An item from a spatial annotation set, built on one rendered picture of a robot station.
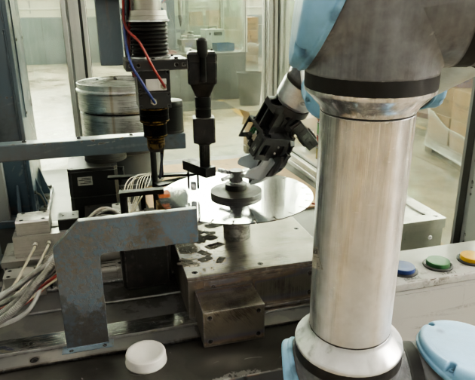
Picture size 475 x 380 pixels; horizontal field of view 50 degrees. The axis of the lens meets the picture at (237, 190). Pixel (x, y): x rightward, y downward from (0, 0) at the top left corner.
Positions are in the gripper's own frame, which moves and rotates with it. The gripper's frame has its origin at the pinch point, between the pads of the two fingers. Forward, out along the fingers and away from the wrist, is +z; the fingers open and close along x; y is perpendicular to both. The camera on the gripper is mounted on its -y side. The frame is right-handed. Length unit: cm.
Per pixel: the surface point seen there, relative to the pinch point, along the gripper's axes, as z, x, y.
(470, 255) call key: -15.7, 35.5, -20.0
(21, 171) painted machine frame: 46, -50, 30
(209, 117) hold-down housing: -9.4, -7.5, 12.4
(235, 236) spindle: 11.9, 5.7, 2.1
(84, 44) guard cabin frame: 37, -108, -1
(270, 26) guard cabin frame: 8, -94, -66
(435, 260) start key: -13.4, 34.0, -13.4
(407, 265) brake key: -11.6, 33.1, -8.0
